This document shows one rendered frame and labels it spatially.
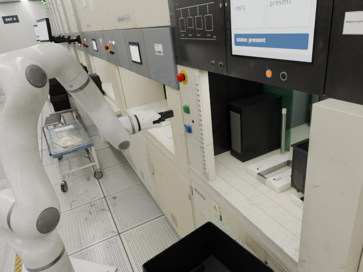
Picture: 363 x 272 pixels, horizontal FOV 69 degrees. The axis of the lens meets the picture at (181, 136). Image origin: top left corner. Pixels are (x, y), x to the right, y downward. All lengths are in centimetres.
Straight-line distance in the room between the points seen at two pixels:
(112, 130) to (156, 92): 171
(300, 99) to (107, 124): 121
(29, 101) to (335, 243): 80
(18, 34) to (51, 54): 1339
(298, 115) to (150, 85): 143
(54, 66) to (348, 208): 84
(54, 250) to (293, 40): 88
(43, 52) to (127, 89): 174
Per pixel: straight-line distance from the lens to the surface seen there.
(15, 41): 1429
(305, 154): 101
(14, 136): 82
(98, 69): 402
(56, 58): 89
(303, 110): 184
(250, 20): 78
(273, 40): 72
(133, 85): 258
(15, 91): 76
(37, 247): 96
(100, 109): 100
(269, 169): 132
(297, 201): 114
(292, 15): 68
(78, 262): 122
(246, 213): 110
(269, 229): 104
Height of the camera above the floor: 159
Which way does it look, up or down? 24 degrees down
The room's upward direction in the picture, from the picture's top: 7 degrees counter-clockwise
